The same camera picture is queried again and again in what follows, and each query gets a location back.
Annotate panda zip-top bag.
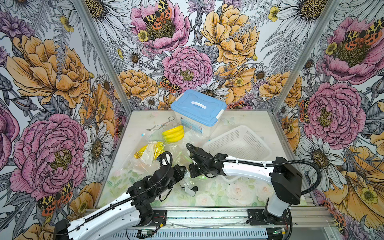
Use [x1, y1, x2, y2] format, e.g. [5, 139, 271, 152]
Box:
[178, 172, 214, 197]

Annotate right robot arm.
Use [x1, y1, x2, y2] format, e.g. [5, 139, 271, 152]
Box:
[186, 144, 323, 225]

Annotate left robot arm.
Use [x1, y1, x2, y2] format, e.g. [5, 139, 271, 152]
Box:
[53, 152, 187, 240]

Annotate yellow banana bunch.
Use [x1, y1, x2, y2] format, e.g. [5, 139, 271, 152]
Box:
[162, 125, 185, 143]

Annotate white plastic basket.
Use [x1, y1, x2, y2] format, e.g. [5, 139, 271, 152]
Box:
[203, 126, 272, 162]

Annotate blue lid storage box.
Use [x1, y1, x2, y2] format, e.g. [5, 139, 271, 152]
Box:
[171, 90, 227, 137]

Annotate metal wire tongs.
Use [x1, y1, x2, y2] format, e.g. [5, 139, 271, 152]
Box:
[147, 116, 175, 132]

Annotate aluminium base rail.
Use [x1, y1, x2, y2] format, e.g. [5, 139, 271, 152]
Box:
[108, 207, 342, 240]

